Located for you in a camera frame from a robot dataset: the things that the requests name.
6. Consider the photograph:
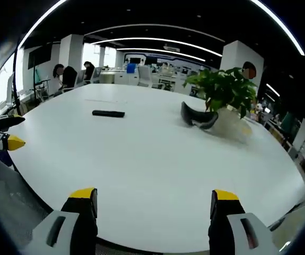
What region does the white cabinet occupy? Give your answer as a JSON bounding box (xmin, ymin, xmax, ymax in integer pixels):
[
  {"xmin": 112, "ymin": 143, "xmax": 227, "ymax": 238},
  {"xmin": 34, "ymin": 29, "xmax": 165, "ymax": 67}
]
[{"xmin": 114, "ymin": 71, "xmax": 139, "ymax": 86}]

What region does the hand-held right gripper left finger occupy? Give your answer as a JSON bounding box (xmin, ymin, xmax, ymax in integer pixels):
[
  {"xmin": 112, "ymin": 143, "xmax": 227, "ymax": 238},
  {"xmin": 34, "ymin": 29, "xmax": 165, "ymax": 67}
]
[{"xmin": 22, "ymin": 187, "xmax": 99, "ymax": 255}]

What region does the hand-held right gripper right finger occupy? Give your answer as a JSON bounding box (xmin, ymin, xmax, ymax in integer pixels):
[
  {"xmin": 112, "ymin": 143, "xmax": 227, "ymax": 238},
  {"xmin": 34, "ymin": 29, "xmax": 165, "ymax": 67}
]
[{"xmin": 208, "ymin": 189, "xmax": 280, "ymax": 255}]

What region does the black remote control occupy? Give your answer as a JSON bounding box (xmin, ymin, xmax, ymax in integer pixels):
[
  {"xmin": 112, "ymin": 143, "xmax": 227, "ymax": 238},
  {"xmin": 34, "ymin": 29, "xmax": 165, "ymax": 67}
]
[{"xmin": 92, "ymin": 109, "xmax": 126, "ymax": 118}]

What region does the green potted plant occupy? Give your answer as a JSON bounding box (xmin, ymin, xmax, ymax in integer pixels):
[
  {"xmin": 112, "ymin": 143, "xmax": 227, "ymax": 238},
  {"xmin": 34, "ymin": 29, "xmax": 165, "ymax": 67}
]
[{"xmin": 182, "ymin": 67, "xmax": 258, "ymax": 144}]

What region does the black hanging cable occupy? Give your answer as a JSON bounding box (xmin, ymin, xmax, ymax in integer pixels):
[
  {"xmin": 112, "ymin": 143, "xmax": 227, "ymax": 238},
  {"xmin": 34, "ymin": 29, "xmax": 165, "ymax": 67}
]
[{"xmin": 12, "ymin": 39, "xmax": 20, "ymax": 109}]

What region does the black curved headset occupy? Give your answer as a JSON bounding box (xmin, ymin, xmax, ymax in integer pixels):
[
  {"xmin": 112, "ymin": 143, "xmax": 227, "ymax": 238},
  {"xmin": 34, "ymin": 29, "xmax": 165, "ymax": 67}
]
[{"xmin": 180, "ymin": 101, "xmax": 219, "ymax": 130}]

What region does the white office chair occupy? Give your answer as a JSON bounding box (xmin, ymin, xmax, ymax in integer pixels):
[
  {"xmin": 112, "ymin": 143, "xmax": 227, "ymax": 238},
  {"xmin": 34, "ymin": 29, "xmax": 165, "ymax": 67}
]
[
  {"xmin": 137, "ymin": 65, "xmax": 152, "ymax": 87},
  {"xmin": 90, "ymin": 66, "xmax": 103, "ymax": 84}
]

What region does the black wall screen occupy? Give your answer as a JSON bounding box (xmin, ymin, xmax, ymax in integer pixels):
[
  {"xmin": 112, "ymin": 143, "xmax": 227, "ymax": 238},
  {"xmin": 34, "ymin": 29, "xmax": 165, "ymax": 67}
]
[{"xmin": 28, "ymin": 44, "xmax": 53, "ymax": 69}]

